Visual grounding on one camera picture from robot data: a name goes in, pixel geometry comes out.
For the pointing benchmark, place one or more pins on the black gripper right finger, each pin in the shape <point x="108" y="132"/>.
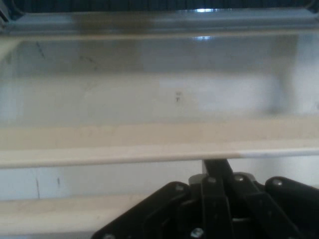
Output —
<point x="279" y="209"/>

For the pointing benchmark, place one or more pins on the dark ribbed panel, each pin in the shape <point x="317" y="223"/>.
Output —
<point x="124" y="4"/>

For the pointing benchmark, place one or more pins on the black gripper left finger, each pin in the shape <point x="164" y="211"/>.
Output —
<point x="174" y="211"/>

